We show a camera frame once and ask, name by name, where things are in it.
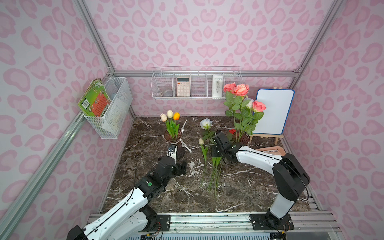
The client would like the white artificial tulip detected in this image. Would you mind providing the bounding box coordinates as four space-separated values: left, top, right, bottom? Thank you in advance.
166 110 179 140
199 139 209 186

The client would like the white artificial rose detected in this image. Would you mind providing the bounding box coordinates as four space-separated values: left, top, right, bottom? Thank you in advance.
200 119 222 196
245 98 254 109

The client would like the pink artificial rose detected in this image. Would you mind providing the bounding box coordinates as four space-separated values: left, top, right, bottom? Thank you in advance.
223 83 237 117
232 84 251 143

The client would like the orange artificial tulip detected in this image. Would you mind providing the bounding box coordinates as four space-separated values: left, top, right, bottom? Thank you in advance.
173 113 180 139

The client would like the pink artificial tulip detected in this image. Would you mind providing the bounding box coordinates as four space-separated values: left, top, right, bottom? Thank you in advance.
160 114 173 137

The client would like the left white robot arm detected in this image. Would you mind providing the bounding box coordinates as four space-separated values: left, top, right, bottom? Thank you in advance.
67 156 187 240

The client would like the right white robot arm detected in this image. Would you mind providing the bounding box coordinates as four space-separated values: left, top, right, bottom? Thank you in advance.
213 131 311 222

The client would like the right red glass vase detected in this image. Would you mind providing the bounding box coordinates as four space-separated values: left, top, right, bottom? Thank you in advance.
233 131 251 145

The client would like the red glass vase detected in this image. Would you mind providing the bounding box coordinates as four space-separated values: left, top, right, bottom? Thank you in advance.
164 130 185 160
233 131 251 145

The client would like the left red glass vase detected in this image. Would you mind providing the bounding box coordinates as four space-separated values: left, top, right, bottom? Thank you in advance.
164 130 185 160

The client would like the pink plastic tray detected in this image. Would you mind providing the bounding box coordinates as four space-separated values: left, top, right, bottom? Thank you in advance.
257 146 286 156

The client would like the white remote control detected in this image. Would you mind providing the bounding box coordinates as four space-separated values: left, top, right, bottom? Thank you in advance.
212 75 224 98

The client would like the pink calculator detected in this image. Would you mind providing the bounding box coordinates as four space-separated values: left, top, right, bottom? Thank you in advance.
176 77 191 97

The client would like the blue framed whiteboard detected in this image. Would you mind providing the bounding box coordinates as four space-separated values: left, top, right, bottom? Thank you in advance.
251 88 296 136

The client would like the round metal tin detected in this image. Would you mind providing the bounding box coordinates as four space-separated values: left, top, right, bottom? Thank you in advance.
161 88 174 98

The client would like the white mesh side basket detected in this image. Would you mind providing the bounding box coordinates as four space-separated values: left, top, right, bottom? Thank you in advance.
84 77 133 140

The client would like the green red book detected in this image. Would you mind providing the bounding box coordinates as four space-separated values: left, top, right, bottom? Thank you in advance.
78 79 112 117

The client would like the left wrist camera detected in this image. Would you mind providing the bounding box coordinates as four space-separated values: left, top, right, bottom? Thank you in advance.
166 145 178 162

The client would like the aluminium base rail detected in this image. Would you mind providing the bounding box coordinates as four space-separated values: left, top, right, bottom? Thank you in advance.
83 211 341 240

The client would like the white wire wall basket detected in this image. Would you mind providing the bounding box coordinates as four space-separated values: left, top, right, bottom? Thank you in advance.
151 70 244 100

